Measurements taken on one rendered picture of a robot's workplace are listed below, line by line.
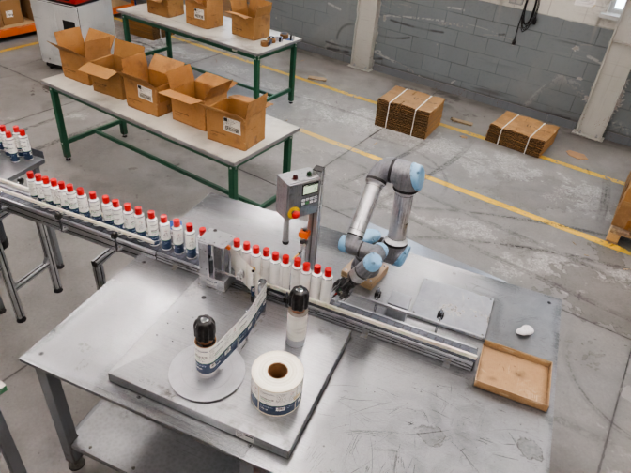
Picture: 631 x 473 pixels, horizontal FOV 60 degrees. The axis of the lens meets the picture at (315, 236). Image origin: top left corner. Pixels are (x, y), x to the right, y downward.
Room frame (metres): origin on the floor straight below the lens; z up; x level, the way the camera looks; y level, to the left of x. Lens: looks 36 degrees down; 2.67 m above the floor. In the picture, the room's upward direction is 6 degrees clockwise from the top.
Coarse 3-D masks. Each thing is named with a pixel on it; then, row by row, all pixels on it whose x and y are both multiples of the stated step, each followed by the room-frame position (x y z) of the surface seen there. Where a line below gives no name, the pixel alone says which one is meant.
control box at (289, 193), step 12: (288, 180) 2.02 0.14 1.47; (300, 180) 2.03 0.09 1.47; (312, 180) 2.05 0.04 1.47; (276, 192) 2.06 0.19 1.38; (288, 192) 1.99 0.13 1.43; (300, 192) 2.02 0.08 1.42; (276, 204) 2.06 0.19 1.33; (288, 204) 1.99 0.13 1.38; (312, 204) 2.06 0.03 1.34; (288, 216) 1.99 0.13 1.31; (300, 216) 2.03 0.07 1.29
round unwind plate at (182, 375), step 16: (192, 352) 1.53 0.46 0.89; (176, 368) 1.44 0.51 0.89; (192, 368) 1.45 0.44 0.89; (224, 368) 1.47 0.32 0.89; (240, 368) 1.47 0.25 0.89; (176, 384) 1.37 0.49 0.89; (192, 384) 1.37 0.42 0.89; (208, 384) 1.38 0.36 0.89; (224, 384) 1.39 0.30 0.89; (192, 400) 1.30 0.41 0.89; (208, 400) 1.31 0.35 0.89
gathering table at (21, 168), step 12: (0, 156) 2.99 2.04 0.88; (36, 156) 3.03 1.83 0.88; (0, 168) 2.84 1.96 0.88; (12, 168) 2.86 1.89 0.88; (24, 168) 2.87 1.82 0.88; (36, 168) 2.97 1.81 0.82; (12, 180) 2.77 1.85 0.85; (48, 228) 2.96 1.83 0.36; (60, 252) 2.99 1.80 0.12; (60, 264) 2.97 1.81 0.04; (0, 300) 2.49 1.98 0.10; (0, 312) 2.48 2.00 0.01
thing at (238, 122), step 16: (240, 96) 3.98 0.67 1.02; (208, 112) 3.68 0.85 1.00; (224, 112) 3.54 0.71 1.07; (240, 112) 3.87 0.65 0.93; (256, 112) 3.67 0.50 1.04; (208, 128) 3.68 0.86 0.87; (224, 128) 3.62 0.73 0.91; (240, 128) 3.56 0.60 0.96; (256, 128) 3.69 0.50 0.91; (224, 144) 3.62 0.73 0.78; (240, 144) 3.56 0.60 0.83
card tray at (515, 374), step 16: (496, 352) 1.75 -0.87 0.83; (512, 352) 1.75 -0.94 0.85; (480, 368) 1.65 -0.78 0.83; (496, 368) 1.66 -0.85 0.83; (512, 368) 1.67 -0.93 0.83; (528, 368) 1.68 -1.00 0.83; (544, 368) 1.69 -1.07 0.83; (480, 384) 1.54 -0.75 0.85; (496, 384) 1.57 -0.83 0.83; (512, 384) 1.58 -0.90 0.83; (528, 384) 1.59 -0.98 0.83; (544, 384) 1.59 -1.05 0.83; (528, 400) 1.48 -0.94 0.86; (544, 400) 1.51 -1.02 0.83
